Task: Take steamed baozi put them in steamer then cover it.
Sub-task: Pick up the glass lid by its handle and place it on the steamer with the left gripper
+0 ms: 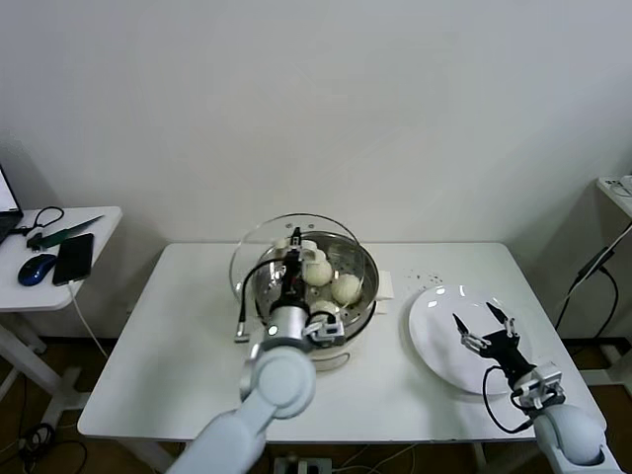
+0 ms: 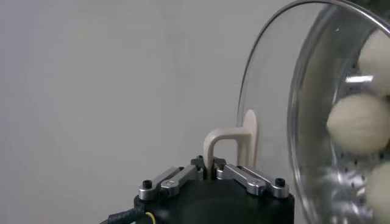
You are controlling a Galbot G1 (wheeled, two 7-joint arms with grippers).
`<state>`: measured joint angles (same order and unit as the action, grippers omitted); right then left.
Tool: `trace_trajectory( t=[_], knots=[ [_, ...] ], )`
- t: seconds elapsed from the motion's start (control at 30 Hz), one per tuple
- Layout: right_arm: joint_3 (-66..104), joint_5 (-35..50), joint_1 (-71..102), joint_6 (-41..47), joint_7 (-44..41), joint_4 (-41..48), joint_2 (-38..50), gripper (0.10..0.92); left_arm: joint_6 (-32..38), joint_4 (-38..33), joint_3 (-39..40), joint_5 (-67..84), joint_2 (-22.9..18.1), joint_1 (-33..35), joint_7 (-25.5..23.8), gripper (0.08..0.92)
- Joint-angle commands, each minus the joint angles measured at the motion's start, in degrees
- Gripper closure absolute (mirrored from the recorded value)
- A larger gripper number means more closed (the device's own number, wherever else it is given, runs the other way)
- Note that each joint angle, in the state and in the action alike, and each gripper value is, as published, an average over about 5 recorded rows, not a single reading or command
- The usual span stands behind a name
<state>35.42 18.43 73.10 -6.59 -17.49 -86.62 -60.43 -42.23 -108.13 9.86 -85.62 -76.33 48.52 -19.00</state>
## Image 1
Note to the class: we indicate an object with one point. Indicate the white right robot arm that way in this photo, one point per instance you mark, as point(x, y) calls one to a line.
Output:
point(573, 439)

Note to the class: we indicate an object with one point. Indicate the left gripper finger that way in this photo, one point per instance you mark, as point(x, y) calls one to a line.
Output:
point(296, 237)

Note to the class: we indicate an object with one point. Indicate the green flat ruler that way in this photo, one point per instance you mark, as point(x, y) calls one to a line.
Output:
point(64, 233)

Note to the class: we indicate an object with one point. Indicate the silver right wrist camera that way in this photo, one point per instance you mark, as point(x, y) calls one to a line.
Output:
point(543, 384)

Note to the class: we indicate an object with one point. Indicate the black laptop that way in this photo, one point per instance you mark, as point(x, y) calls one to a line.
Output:
point(7, 217)

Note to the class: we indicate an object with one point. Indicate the black smartphone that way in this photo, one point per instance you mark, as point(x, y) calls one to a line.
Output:
point(74, 259)

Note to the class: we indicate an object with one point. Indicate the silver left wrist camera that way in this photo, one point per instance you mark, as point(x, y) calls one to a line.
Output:
point(326, 331)

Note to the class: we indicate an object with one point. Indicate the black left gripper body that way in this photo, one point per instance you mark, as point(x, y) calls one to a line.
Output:
point(293, 276)

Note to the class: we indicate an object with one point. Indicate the perforated steel steamer basket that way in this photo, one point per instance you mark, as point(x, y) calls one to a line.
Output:
point(370, 281)

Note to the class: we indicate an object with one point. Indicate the blue computer mouse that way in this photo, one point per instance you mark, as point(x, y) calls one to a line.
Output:
point(37, 269)

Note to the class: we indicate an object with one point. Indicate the white side table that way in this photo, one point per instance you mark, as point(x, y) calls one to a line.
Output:
point(106, 222)

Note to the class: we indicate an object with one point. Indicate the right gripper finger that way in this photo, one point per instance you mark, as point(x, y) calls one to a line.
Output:
point(474, 343)
point(510, 328)

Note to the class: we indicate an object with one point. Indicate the white steamed baozi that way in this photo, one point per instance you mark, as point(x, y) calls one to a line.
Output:
point(346, 290)
point(323, 307)
point(318, 272)

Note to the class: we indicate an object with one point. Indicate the white round plate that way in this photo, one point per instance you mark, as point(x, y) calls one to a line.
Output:
point(434, 336)

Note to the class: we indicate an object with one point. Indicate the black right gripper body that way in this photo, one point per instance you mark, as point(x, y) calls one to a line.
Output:
point(506, 353)

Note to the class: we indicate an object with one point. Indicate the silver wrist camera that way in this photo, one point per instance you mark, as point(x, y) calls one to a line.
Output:
point(326, 331)
point(543, 384)

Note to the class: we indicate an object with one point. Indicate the white shelf table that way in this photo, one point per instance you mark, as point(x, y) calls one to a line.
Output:
point(617, 195)

